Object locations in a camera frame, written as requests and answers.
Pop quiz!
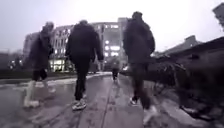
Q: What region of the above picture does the person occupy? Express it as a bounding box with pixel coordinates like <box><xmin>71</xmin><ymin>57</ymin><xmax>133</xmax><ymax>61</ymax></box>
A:
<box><xmin>122</xmin><ymin>10</ymin><xmax>159</xmax><ymax>126</ymax></box>
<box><xmin>110</xmin><ymin>59</ymin><xmax>121</xmax><ymax>82</ymax></box>
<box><xmin>22</xmin><ymin>21</ymin><xmax>57</xmax><ymax>109</ymax></box>
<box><xmin>64</xmin><ymin>19</ymin><xmax>105</xmax><ymax>112</ymax></box>

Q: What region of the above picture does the large curved grey building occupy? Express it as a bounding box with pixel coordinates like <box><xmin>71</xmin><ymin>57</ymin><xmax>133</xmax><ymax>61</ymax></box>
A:
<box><xmin>22</xmin><ymin>17</ymin><xmax>131</xmax><ymax>73</ymax></box>

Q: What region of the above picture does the wet grey paved path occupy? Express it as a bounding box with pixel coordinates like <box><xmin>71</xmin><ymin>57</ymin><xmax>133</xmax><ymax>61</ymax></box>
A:
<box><xmin>0</xmin><ymin>71</ymin><xmax>224</xmax><ymax>128</ymax></box>

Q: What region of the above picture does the snow strip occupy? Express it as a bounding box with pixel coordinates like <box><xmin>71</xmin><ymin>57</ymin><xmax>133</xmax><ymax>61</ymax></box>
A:
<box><xmin>154</xmin><ymin>94</ymin><xmax>216</xmax><ymax>128</ymax></box>
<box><xmin>0</xmin><ymin>73</ymin><xmax>111</xmax><ymax>90</ymax></box>

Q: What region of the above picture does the dark-roofed building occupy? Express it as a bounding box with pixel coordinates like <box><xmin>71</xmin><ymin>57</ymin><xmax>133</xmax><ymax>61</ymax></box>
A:
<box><xmin>155</xmin><ymin>34</ymin><xmax>224</xmax><ymax>58</ymax></box>

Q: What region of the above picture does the long dark hedge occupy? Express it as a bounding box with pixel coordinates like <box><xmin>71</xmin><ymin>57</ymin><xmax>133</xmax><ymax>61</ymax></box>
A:
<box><xmin>146</xmin><ymin>49</ymin><xmax>224</xmax><ymax>113</ymax></box>

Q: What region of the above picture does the low dark hedge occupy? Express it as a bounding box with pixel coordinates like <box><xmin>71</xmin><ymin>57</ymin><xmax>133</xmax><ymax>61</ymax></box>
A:
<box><xmin>0</xmin><ymin>67</ymin><xmax>78</xmax><ymax>81</ymax></box>

